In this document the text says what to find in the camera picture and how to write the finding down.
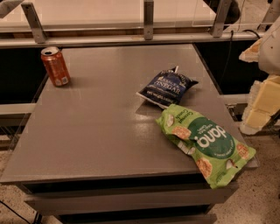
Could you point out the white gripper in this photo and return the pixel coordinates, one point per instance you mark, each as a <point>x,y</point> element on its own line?
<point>270,53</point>

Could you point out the blue chip bag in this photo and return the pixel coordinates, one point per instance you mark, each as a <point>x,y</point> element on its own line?
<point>166,88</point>

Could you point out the green snack bag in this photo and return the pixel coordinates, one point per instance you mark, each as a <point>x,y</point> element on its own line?
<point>217,154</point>

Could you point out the orange soda can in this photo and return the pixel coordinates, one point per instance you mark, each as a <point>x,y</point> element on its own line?
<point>55,66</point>

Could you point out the grey drawer cabinet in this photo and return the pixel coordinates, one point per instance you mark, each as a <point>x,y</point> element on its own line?
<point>92,150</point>

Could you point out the metal rail frame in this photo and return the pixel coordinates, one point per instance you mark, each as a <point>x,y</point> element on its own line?
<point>109,22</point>

